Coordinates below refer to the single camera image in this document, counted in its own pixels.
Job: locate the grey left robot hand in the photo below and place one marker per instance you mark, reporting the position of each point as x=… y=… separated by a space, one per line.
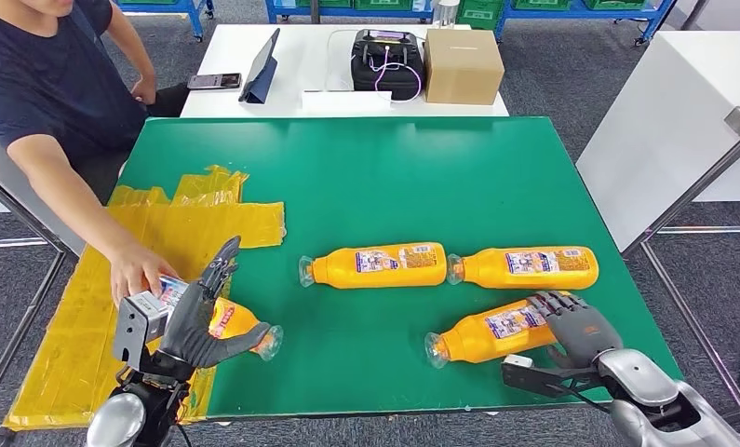
x=191 y=333

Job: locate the person's right hand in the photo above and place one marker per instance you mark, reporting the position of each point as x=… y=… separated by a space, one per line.
x=138 y=268

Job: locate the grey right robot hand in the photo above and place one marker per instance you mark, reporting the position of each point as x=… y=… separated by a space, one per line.
x=582 y=333

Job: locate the person's left hand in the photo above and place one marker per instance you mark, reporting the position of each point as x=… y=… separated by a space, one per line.
x=144 y=90

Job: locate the orange detergent bottle clear cap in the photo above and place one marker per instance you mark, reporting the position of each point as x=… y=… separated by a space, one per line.
x=339 y=271
x=468 y=339
x=237 y=321
x=487 y=271

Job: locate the black smartphone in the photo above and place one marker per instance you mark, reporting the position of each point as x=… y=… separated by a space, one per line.
x=215 y=81

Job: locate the person's right forearm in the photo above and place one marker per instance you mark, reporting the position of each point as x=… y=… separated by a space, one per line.
x=67 y=197

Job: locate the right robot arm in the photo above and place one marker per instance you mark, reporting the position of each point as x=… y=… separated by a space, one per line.
x=647 y=376

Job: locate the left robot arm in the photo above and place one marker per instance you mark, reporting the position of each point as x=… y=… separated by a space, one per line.
x=117 y=419

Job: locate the person's left forearm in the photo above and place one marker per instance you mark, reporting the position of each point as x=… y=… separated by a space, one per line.
x=132 y=43

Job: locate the person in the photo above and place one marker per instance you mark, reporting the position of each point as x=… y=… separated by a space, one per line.
x=36 y=80

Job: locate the tablet in blue folio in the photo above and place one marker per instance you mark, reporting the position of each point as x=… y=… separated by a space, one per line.
x=260 y=80

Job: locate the green plastic crate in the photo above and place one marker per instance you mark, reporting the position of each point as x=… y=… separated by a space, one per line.
x=542 y=4
x=480 y=15
x=394 y=5
x=613 y=4
x=314 y=4

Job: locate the green table mat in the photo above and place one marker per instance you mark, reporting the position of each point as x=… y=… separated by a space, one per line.
x=406 y=197

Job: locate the black remote controller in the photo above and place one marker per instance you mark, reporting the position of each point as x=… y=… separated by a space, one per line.
x=387 y=37

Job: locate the black equipment case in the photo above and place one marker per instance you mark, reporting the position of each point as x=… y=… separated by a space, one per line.
x=403 y=86

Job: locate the brown cardboard box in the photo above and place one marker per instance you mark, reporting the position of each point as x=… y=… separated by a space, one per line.
x=462 y=68

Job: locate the clear plastic cup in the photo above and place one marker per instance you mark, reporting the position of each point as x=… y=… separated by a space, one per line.
x=447 y=15

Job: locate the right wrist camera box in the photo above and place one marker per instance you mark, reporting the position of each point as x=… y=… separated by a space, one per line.
x=530 y=376

